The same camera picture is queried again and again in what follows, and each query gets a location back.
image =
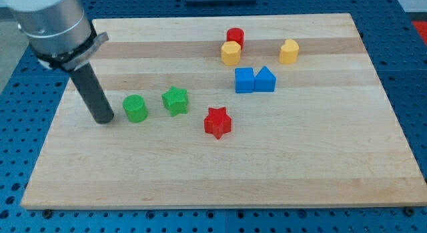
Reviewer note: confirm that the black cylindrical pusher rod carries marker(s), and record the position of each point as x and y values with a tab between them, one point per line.
89	88

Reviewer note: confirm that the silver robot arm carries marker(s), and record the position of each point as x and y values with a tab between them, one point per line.
61	37

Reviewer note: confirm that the green star block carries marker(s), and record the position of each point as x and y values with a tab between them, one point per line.
175	100

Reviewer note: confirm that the red star block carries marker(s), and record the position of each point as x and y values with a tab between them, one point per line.
217	122

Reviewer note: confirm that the green cylinder block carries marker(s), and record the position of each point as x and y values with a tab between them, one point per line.
135	108

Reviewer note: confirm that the yellow hexagon block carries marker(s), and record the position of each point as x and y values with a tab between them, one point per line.
231	53

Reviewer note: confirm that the blue cube block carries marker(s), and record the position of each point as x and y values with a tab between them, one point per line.
244	80

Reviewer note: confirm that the red cylinder block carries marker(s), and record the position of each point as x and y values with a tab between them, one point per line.
236	34

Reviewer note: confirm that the blue triangle block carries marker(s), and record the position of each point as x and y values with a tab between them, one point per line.
265	81

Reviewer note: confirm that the wooden board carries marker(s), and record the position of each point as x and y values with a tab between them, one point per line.
327	137

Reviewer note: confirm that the yellow heart block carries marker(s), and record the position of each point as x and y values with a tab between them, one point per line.
289	52

